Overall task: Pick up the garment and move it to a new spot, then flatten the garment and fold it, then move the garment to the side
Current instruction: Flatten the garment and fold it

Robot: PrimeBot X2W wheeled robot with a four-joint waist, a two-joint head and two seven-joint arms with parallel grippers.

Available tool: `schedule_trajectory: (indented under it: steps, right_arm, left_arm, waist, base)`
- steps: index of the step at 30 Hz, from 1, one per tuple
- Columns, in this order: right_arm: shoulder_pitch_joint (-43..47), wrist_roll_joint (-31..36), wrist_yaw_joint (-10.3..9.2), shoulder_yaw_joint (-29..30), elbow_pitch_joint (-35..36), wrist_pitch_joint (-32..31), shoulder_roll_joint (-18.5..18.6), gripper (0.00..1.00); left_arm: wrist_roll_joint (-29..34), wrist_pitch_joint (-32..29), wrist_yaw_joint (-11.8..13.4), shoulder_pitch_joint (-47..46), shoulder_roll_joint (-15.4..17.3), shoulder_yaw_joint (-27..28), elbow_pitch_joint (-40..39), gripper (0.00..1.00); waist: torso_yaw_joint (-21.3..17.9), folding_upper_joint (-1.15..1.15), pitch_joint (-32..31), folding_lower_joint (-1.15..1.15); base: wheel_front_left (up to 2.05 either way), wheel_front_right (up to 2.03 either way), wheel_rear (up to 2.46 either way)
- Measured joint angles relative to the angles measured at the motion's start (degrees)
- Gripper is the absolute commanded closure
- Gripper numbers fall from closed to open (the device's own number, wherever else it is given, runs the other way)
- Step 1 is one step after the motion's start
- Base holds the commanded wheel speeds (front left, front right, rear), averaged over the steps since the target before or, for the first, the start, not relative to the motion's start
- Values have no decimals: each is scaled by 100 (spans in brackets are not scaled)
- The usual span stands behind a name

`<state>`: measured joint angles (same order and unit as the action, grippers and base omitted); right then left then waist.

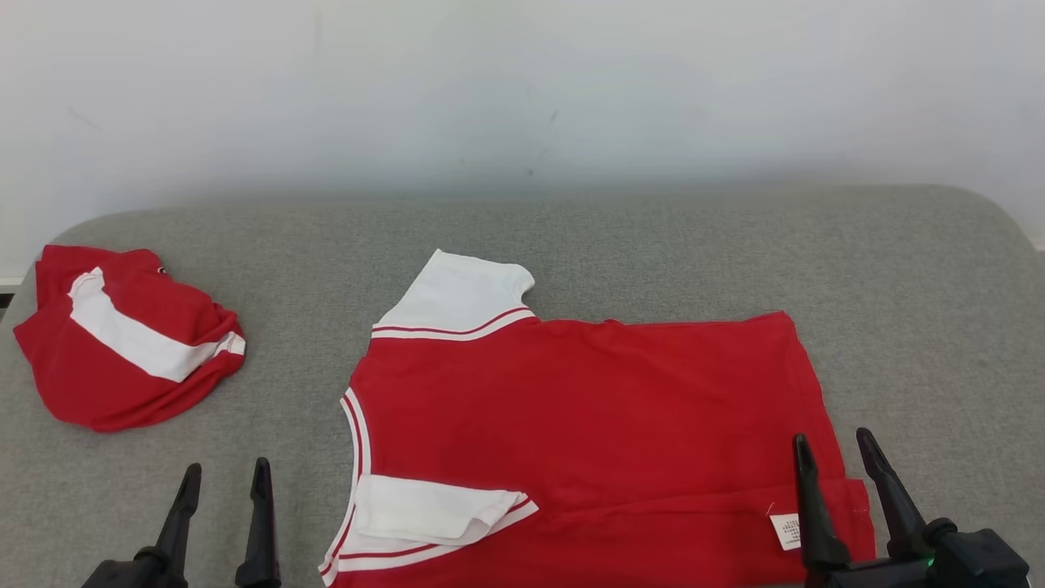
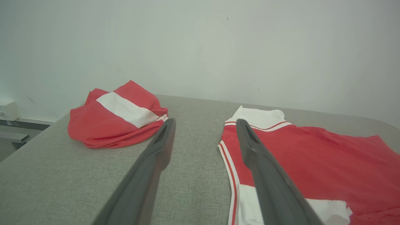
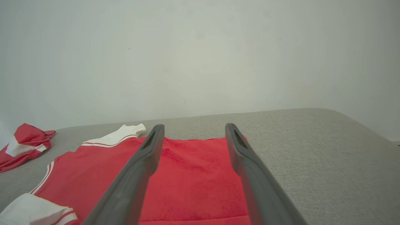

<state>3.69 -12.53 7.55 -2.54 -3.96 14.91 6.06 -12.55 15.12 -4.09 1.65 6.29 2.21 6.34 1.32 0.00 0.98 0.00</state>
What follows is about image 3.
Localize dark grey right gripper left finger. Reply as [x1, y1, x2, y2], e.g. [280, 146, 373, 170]
[82, 124, 165, 225]

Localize red shorts with white stripe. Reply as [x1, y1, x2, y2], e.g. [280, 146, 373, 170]
[0, 123, 57, 173]

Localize red and white jersey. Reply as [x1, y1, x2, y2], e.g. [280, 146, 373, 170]
[0, 124, 251, 225]

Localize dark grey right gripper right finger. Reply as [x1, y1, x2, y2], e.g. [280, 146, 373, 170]
[225, 123, 309, 225]

